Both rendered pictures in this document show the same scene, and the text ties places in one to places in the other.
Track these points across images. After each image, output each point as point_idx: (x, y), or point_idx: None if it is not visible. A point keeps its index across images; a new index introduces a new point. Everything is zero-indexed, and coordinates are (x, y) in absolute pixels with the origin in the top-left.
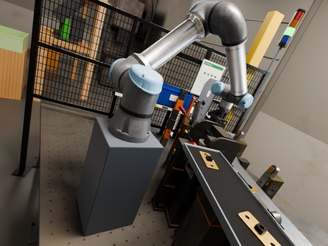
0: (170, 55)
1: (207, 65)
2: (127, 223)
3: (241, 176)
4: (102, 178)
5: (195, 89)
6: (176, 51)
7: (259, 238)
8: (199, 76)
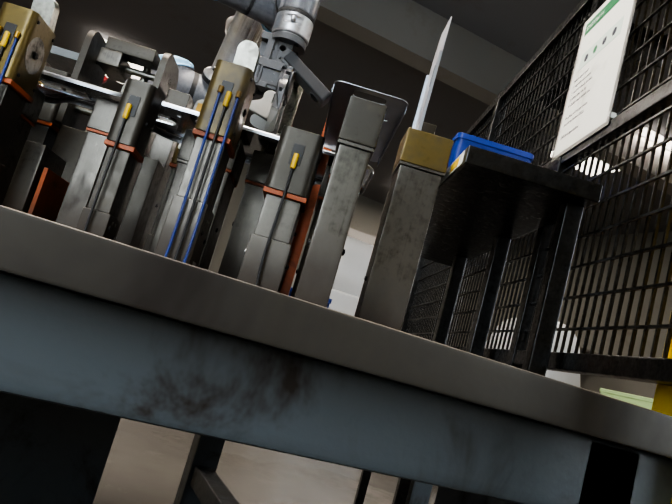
0: (225, 40)
1: (593, 28)
2: None
3: (65, 87)
4: None
5: (564, 133)
6: (230, 30)
7: None
8: (575, 83)
